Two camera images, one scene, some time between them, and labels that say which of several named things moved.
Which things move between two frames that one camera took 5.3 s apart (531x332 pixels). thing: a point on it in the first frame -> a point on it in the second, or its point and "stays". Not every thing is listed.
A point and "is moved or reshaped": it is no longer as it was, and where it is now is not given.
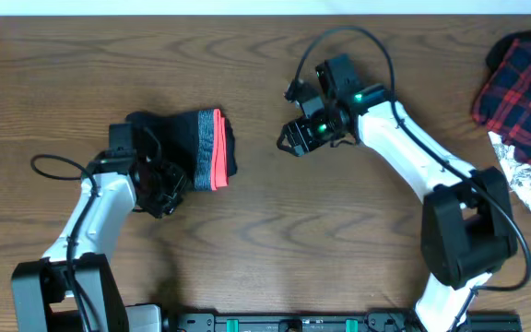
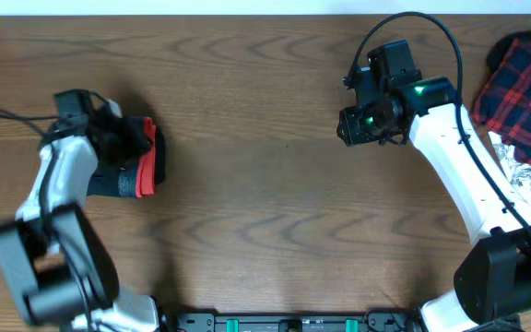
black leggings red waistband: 201,142 is moved or reshaped
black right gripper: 299,136 -> 356,134
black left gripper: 178,180 -> 135,145
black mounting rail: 328,322 stays
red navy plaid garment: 520,97 stays
